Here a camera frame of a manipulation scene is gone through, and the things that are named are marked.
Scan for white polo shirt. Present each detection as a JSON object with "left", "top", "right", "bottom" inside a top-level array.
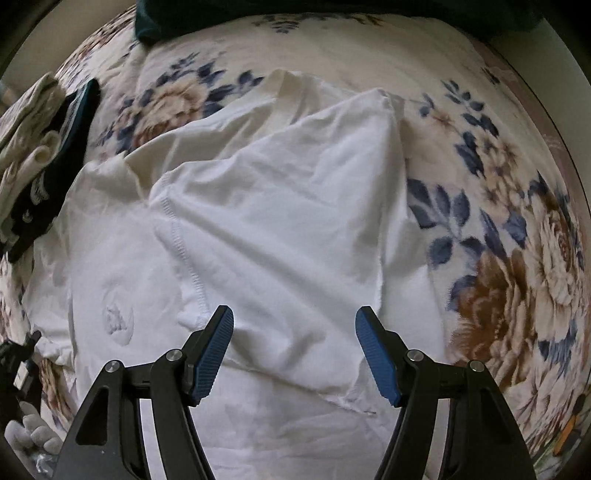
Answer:
[{"left": 22, "top": 70, "right": 444, "bottom": 479}]

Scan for white gloved hand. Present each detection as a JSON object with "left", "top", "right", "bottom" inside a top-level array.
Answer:
[{"left": 4, "top": 401, "right": 63, "bottom": 479}]

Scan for floral bed blanket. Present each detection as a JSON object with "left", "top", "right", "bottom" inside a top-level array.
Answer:
[{"left": 0, "top": 8, "right": 591, "bottom": 476}]

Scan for beige folded garment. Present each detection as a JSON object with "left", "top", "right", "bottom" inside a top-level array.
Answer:
[{"left": 1, "top": 73, "right": 66, "bottom": 222}]

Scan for black white folded garment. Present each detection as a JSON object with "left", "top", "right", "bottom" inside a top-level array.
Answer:
[{"left": 4, "top": 78, "right": 101, "bottom": 263}]

